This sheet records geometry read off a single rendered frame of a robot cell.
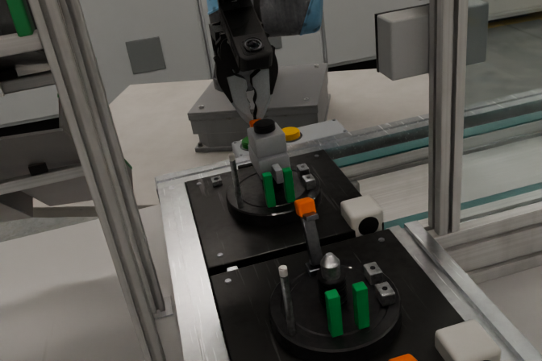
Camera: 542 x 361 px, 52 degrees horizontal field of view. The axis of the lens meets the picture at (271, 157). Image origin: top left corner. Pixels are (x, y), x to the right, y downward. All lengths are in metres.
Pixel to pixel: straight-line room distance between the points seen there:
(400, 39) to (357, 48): 3.39
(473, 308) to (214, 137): 0.74
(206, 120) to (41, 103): 2.83
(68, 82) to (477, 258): 0.56
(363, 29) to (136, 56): 1.55
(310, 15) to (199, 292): 0.72
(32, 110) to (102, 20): 0.78
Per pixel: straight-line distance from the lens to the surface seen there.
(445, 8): 0.63
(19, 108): 4.03
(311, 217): 0.60
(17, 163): 0.73
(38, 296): 0.96
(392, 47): 0.64
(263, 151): 0.75
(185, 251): 0.78
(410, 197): 0.91
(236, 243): 0.75
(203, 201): 0.85
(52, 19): 0.48
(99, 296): 0.91
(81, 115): 0.50
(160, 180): 0.96
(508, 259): 0.84
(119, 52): 3.81
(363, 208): 0.75
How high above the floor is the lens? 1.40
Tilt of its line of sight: 27 degrees down
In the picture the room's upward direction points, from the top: 8 degrees counter-clockwise
